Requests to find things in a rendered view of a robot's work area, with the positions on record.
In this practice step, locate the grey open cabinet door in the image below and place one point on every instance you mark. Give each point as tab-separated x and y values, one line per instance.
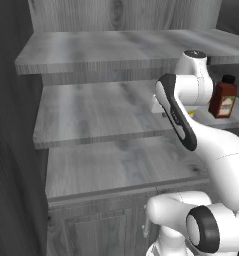
14	150

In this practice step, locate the grey wooden cabinet bottom board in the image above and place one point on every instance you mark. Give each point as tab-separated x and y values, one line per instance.
117	166

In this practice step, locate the white and yellow mayonnaise container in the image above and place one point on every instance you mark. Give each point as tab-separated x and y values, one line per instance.
191	112

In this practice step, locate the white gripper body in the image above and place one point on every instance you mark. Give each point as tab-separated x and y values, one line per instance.
156	105

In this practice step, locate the red-brown paprika bottle black cap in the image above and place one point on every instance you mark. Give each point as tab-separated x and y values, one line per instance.
223	100

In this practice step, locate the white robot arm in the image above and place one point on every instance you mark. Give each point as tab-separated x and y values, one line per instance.
224	160

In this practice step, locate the grey base cupboard door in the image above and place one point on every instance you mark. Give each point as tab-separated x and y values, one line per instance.
101	233

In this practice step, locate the grey wooden cabinet shelf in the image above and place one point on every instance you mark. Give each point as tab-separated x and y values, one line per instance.
97	110
107	50

